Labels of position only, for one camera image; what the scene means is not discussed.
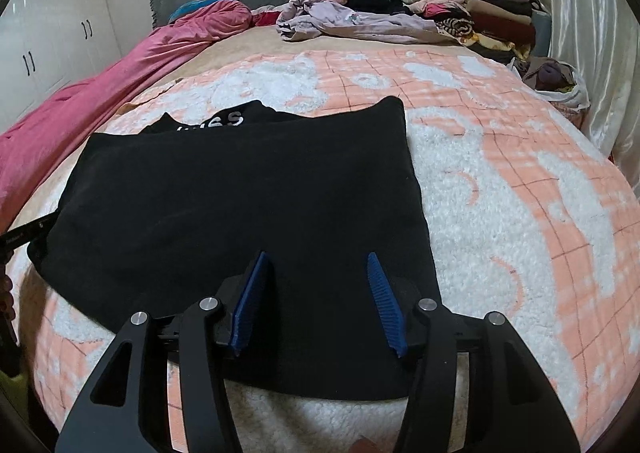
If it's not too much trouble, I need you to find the red cloth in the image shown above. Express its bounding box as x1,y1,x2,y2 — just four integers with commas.
252,8,283,28

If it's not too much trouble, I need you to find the black sweater with orange cuffs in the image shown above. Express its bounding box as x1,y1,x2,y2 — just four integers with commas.
26,97,441,401

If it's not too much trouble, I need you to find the person's left forearm green sleeve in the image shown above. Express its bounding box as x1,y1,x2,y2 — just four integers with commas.
0,370,31,429

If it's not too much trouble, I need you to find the peach and white fleece blanket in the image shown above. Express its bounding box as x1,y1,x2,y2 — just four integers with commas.
10,49,632,453

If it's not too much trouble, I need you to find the person's left hand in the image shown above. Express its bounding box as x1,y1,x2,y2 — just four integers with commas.
0,275,15,321

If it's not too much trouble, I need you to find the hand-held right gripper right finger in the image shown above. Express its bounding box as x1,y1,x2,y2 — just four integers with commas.
367,252,582,453

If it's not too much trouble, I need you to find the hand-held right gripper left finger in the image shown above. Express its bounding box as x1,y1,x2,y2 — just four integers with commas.
55,250,275,453

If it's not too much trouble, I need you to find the white glossy wardrobe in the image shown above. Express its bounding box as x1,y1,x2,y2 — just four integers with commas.
0,0,123,134

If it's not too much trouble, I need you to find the pile of folded clothes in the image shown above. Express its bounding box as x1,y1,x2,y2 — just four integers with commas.
347,0,543,61

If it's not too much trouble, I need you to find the pink quilt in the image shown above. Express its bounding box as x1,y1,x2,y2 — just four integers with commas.
0,0,253,234

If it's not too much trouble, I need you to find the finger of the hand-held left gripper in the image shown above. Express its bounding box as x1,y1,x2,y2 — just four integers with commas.
0,216,57,254

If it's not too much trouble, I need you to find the white bag of clothes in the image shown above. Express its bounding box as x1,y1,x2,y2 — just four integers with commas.
510,57,592,114

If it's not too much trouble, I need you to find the cream satin curtain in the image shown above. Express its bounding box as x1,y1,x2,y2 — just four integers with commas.
525,0,640,174

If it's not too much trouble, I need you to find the bed with beige sheet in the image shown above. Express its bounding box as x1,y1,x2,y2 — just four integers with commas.
120,26,501,89

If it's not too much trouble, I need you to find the crumpled lilac garment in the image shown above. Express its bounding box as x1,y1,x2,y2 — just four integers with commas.
276,0,443,45

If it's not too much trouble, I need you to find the blue cloth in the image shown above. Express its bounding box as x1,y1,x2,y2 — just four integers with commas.
169,0,238,23

